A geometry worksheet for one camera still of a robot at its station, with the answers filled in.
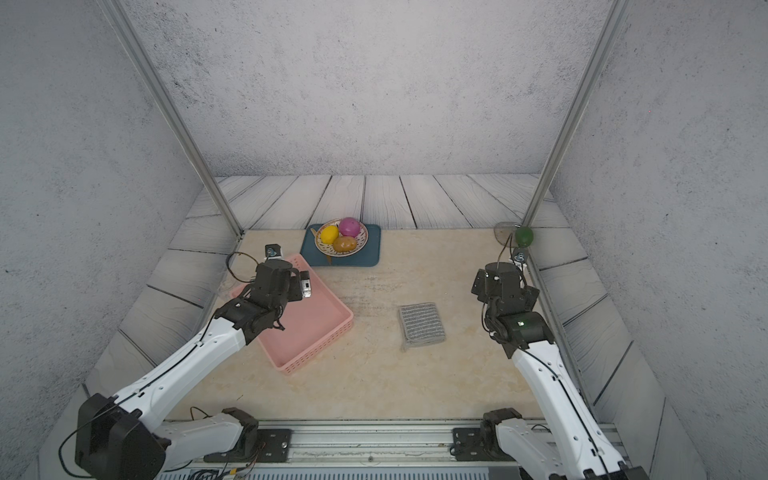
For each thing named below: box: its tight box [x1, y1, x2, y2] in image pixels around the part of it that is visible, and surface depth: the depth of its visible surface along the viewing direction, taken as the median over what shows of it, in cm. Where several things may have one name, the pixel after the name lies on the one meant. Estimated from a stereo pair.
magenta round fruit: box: [339, 217, 361, 238], surface depth 117 cm
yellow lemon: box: [320, 225, 339, 245], surface depth 117 cm
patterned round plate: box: [310, 218, 369, 257], surface depth 117 cm
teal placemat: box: [300, 224, 381, 267], surface depth 113 cm
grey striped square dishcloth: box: [398, 302, 446, 352], surface depth 95 cm
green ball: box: [515, 226, 534, 247], surface depth 118 cm
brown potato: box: [334, 236, 357, 252], surface depth 113 cm
